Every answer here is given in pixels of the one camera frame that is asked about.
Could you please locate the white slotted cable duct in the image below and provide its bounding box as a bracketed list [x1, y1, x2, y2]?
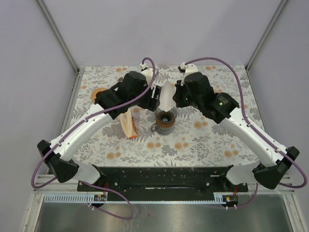
[44, 193, 107, 203]

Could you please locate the left aluminium frame post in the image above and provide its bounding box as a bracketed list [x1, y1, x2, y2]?
[35, 0, 80, 73]

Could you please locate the right aluminium frame post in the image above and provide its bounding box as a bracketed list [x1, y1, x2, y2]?
[245, 0, 290, 72]

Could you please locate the floral table mat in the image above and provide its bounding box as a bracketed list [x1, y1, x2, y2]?
[70, 65, 264, 167]

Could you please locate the dark wooden ring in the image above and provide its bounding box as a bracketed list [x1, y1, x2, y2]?
[155, 116, 176, 129]

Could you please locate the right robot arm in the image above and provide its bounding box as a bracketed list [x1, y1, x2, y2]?
[173, 72, 299, 191]

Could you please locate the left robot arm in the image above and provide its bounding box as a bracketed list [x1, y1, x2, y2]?
[37, 68, 161, 191]

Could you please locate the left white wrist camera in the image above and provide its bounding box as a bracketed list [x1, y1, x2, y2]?
[140, 63, 153, 85]

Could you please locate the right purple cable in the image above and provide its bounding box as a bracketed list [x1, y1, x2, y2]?
[185, 57, 309, 210]

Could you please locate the clear glass dripper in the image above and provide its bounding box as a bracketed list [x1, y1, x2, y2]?
[154, 107, 178, 124]

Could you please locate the white paper coffee filter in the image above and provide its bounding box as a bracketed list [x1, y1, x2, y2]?
[159, 81, 176, 112]

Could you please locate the aluminium frame post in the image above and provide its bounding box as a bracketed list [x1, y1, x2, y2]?
[245, 0, 290, 72]
[35, 0, 80, 73]

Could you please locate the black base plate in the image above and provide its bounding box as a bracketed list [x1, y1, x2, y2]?
[76, 165, 249, 201]

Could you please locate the purple cable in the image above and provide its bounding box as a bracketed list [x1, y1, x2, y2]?
[185, 57, 309, 210]
[31, 57, 156, 220]

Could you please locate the coffee filter paper pack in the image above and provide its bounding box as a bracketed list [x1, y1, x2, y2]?
[119, 108, 138, 139]

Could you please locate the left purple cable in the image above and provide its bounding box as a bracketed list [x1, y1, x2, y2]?
[31, 57, 156, 220]

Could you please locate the aluminium front rail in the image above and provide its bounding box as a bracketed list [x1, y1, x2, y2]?
[34, 174, 295, 195]

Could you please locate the light wooden ring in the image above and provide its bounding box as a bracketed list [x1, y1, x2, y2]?
[90, 87, 106, 102]

